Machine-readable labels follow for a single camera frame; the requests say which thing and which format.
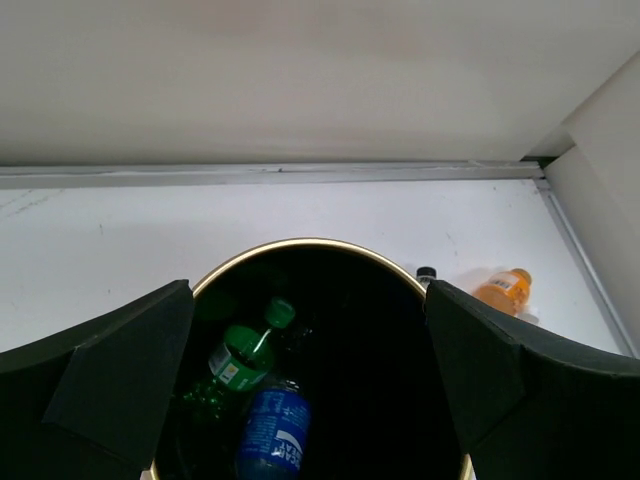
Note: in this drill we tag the orange cylindrical bin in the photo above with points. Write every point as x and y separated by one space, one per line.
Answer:
359 348

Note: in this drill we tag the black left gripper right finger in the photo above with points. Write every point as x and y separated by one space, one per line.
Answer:
527 403

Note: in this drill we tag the orange juice bottle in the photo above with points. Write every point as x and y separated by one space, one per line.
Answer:
506 291

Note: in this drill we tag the green plastic bottle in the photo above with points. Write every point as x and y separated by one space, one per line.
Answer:
237 362

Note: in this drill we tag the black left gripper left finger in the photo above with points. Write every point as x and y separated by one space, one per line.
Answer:
90 402

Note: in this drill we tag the blue label bottle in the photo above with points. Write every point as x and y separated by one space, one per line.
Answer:
275 435

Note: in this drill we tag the clear bottle with dark cap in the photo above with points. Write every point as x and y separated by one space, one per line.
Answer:
425 275

